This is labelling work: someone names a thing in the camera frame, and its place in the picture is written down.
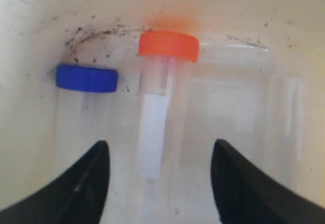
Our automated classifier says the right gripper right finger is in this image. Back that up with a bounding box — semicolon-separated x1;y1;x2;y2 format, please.
212;139;324;223

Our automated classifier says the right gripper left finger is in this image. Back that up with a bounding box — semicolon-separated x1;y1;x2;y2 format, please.
1;141;110;223

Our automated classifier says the blue-capped tube edge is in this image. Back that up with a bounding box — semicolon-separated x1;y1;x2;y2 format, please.
55;63;118;162

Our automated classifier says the orange-capped tube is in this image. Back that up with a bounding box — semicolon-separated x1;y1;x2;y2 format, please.
137;31;199;180

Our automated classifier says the cream bin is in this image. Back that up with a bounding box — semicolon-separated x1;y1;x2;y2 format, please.
1;0;324;223

